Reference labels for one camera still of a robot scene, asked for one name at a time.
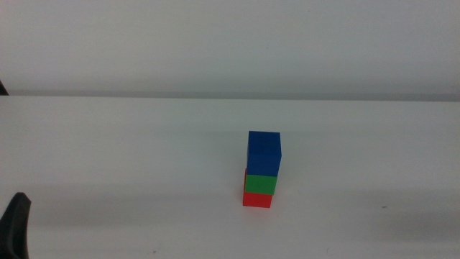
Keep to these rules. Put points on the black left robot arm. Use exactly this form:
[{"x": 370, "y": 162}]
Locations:
[{"x": 14, "y": 230}]

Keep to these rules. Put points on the blue cube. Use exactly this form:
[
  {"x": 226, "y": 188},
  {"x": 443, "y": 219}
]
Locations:
[{"x": 264, "y": 153}]

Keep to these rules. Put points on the red cube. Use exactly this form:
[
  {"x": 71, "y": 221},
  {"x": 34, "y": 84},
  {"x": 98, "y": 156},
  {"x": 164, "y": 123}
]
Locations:
[{"x": 257, "y": 200}]

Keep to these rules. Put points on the green cube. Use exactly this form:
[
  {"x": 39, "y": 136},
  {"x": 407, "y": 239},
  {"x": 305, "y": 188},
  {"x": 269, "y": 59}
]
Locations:
[{"x": 261, "y": 184}]

